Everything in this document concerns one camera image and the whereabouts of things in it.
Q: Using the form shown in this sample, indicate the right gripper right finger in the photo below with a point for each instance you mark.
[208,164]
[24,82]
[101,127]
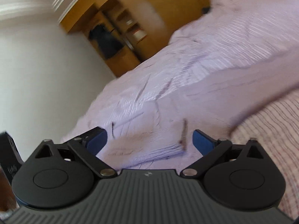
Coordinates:
[241,177]

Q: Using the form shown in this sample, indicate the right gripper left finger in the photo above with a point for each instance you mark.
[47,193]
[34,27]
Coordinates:
[60,175]

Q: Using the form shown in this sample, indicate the lilac knitted cardigan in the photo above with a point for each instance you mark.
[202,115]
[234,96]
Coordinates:
[159,136]

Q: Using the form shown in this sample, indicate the pink checked bed sheet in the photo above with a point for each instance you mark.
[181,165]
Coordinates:
[235,34]

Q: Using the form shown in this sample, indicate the black hanging garment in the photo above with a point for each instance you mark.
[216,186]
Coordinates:
[107,43]

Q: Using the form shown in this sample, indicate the white pink box on shelf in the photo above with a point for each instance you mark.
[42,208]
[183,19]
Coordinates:
[138,34]

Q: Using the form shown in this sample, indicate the brown wooden wardrobe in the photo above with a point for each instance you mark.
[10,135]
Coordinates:
[158,18]

